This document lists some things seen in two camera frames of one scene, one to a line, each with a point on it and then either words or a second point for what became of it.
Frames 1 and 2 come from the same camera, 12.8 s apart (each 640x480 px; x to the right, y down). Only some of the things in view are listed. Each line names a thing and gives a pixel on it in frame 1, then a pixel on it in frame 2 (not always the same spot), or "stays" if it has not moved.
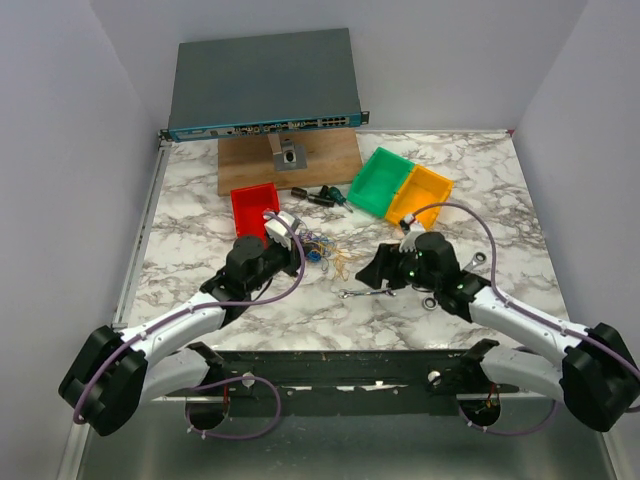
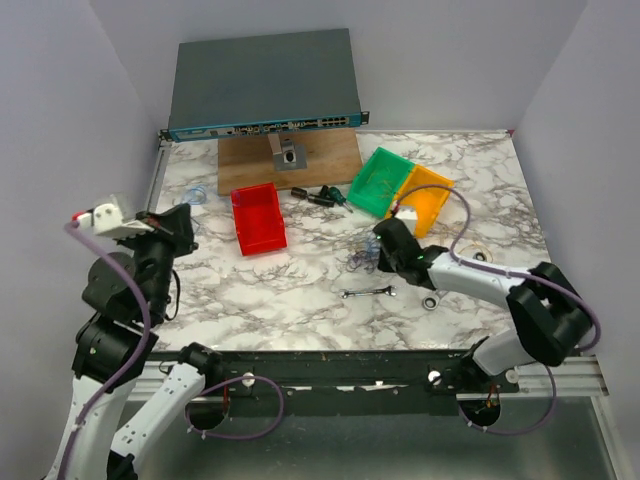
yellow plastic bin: [422, 188] stays
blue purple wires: [316, 248] to [368, 256]
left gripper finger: [296, 261] to [175, 226]
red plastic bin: [248, 206] stays
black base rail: [348, 381] stays
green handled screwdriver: [335, 193] stays
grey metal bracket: [288, 155] stays
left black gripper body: [277, 258] to [160, 256]
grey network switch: [265, 84] stays
